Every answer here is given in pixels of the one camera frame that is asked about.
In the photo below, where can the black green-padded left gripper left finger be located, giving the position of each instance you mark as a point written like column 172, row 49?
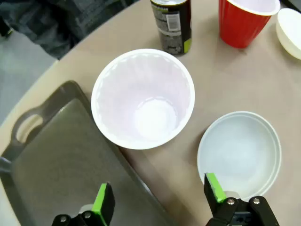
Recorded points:
column 103, row 202

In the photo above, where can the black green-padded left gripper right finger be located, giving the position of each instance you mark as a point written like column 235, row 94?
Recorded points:
column 215, row 188

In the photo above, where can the white plastic bowl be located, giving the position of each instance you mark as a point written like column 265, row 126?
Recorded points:
column 240, row 153

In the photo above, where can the brown plastic tray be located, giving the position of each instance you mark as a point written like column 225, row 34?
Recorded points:
column 58, row 153

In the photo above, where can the black Pepsi can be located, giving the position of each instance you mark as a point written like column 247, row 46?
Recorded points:
column 171, row 35

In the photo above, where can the cream plastic bowl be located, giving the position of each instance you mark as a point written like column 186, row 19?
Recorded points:
column 291, row 35

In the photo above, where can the person in dark patchwork jacket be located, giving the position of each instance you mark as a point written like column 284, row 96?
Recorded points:
column 58, row 23

